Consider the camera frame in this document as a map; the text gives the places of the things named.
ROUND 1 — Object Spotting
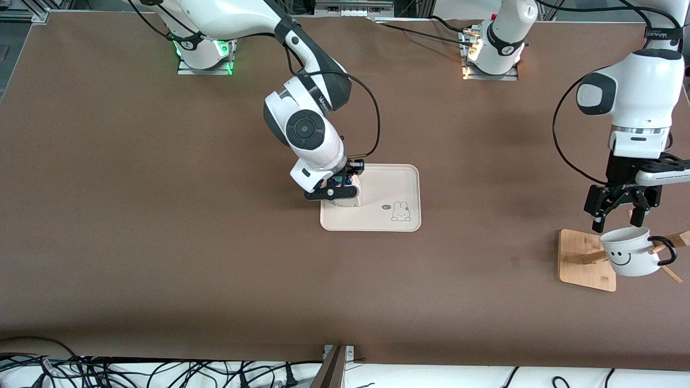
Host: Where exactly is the blue milk carton green cap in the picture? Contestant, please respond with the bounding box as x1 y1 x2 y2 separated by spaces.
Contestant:
322 174 362 209

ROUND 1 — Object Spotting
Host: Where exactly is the white smiley face cup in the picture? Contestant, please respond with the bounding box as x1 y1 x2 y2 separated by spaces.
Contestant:
600 226 678 278

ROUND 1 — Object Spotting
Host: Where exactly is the cream tray with rabbit print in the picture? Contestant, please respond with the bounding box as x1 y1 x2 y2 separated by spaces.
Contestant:
320 164 421 232

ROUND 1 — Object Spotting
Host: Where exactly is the wooden mug tree stand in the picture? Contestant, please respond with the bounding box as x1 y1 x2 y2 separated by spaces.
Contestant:
558 209 690 292

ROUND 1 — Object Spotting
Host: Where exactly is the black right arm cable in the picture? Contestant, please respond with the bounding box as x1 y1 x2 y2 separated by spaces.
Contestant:
283 43 381 160

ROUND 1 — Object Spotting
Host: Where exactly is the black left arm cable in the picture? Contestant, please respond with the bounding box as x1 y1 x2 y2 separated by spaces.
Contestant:
552 66 612 185

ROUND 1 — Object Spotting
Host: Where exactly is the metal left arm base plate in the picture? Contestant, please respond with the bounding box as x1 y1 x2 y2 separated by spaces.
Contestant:
461 30 520 81

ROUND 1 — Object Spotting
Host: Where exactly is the black cable at arm bases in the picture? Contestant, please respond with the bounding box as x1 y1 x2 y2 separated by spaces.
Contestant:
376 15 478 45

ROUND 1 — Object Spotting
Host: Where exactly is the metal table edge bracket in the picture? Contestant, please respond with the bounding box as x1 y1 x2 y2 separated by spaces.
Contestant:
310 344 355 388

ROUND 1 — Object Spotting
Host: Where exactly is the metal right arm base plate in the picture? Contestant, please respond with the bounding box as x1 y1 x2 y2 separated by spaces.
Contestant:
177 39 236 75

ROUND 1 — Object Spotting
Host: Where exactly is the black cable with plug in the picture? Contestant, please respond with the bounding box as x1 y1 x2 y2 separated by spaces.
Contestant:
237 361 324 388

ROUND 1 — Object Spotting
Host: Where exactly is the black looped floor cable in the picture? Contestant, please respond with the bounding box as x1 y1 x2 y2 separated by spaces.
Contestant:
0 336 89 388

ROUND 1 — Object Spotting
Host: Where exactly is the aluminium frame profile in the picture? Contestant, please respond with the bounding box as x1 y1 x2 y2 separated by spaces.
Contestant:
0 0 52 23

